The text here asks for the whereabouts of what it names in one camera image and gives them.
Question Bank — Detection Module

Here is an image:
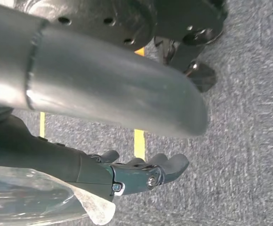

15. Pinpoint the yellow floor tape outline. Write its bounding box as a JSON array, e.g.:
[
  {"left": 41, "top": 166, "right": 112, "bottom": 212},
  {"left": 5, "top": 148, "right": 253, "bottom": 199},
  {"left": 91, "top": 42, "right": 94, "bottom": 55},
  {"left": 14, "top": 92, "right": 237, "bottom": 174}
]
[{"left": 39, "top": 47, "right": 146, "bottom": 161}]

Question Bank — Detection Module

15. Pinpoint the black robot lower body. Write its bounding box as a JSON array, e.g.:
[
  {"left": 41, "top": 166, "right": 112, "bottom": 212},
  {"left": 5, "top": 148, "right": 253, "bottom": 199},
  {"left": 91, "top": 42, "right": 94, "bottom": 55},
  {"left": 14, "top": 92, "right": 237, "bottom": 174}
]
[{"left": 0, "top": 0, "right": 229, "bottom": 93}]

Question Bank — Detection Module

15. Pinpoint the clear plastic cover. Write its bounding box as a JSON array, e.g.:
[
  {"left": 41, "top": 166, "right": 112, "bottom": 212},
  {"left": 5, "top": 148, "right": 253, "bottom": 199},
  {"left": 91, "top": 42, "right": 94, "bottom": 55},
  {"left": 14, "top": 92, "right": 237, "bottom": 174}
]
[{"left": 0, "top": 167, "right": 116, "bottom": 226}]

